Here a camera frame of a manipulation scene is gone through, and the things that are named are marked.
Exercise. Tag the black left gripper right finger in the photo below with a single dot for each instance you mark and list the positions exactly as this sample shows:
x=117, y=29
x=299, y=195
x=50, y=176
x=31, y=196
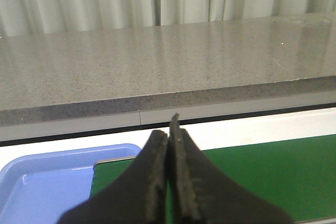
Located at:
x=202, y=193

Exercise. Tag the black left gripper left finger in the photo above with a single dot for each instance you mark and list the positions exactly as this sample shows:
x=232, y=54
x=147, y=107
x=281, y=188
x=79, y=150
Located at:
x=138, y=195

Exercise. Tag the blue plastic tray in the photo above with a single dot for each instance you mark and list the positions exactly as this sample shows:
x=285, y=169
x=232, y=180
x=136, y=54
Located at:
x=39, y=188

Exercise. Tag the green conveyor belt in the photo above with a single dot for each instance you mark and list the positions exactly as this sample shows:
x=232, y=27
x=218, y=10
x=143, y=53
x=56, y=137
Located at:
x=298, y=176

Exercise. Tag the grey cabinet front panels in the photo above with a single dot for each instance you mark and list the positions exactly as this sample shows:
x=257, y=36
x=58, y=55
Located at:
x=105, y=124

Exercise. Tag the grey speckled stone countertop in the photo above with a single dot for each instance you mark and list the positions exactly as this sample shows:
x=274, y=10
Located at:
x=92, y=73

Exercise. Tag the aluminium conveyor frame rail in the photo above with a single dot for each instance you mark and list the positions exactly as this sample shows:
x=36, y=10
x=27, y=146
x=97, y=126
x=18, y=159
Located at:
x=112, y=160

